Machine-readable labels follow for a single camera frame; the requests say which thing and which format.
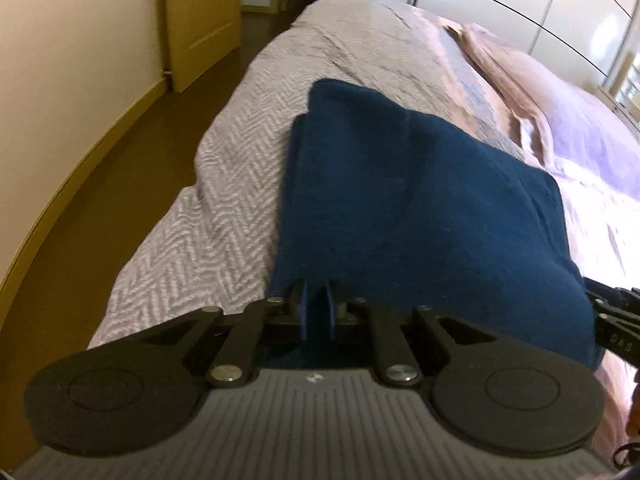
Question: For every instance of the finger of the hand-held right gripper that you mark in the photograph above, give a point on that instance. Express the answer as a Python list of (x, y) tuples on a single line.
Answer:
[(617, 301)]

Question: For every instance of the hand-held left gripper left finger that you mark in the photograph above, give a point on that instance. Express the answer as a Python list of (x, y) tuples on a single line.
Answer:
[(301, 315)]

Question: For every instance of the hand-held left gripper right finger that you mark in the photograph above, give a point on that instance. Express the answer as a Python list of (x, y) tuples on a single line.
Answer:
[(330, 315)]

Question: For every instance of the blue knit sweater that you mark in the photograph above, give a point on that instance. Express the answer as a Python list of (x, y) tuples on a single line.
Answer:
[(425, 210)]

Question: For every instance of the bed with pink cover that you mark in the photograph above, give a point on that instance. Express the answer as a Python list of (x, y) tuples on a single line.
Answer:
[(225, 200)]

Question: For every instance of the lilac pillow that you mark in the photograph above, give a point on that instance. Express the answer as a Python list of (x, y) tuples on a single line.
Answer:
[(575, 125)]

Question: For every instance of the wooden door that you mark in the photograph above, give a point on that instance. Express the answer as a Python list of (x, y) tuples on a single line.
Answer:
[(200, 10)]

